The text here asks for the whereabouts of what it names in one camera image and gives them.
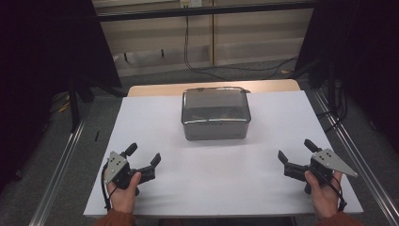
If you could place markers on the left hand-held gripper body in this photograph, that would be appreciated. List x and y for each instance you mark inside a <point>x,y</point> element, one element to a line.
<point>117,166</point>

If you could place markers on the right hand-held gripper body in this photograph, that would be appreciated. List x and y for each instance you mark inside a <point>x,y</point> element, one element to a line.
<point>327,160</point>

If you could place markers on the grey metal box with lid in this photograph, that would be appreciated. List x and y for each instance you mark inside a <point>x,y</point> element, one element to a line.
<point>216,125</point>

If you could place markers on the person's left hand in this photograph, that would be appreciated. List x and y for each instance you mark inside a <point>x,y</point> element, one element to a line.
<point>124,199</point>

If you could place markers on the person's right hand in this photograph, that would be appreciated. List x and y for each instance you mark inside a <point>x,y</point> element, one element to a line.
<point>326,199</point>

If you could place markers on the white table sheet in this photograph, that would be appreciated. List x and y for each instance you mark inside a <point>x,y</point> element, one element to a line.
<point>219,179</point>

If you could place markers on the black metal stand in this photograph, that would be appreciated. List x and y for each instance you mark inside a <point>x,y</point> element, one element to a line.
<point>74,106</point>

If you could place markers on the black curtain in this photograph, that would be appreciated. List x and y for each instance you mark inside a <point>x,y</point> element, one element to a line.
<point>360,47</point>
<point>47,47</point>

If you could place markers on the beige wooden cabinet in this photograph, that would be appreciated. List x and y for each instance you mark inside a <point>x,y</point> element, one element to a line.
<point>251,37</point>

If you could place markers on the black horizontal bar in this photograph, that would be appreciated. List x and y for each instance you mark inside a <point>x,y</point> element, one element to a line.
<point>204,11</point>

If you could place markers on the metal floor rail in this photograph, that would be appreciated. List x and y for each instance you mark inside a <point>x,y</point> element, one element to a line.
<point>357,147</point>
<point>59,175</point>

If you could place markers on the white wall socket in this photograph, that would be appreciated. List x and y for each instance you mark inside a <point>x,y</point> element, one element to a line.
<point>191,3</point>

